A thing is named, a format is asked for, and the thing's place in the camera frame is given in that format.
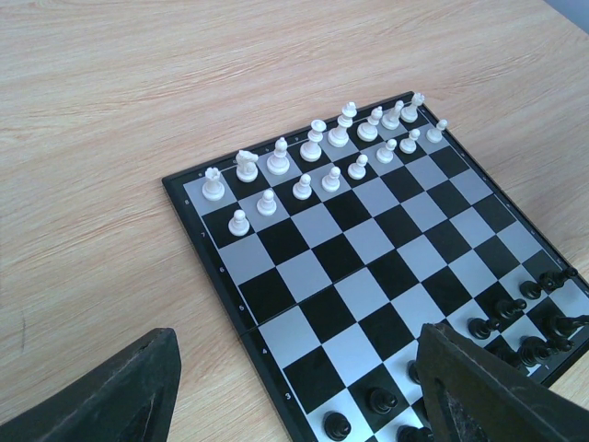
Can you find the white rook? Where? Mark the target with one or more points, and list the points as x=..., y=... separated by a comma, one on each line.
x=213, y=189
x=410, y=112

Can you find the black white chess board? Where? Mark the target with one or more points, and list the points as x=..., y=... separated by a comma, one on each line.
x=329, y=295

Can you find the white rook far right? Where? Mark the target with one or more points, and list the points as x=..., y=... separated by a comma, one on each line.
x=410, y=112

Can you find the white bishop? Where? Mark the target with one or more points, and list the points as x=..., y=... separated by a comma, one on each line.
x=278, y=163
x=367, y=131

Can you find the white pawn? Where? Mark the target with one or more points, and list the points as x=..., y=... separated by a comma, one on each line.
x=356, y=170
x=266, y=205
x=434, y=135
x=302, y=189
x=408, y=145
x=239, y=225
x=331, y=181
x=385, y=153

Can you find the white knight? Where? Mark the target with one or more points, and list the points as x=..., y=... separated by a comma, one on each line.
x=391, y=120
x=247, y=170

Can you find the white king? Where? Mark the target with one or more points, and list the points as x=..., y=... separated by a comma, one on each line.
x=338, y=136

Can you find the white rook far left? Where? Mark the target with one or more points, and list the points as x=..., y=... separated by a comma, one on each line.
x=213, y=189

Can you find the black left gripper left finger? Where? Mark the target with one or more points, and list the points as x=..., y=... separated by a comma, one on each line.
x=129, y=397

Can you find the white queen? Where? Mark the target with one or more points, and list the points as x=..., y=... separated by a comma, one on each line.
x=310, y=151

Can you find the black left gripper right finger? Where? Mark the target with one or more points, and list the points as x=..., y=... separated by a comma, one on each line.
x=471, y=395

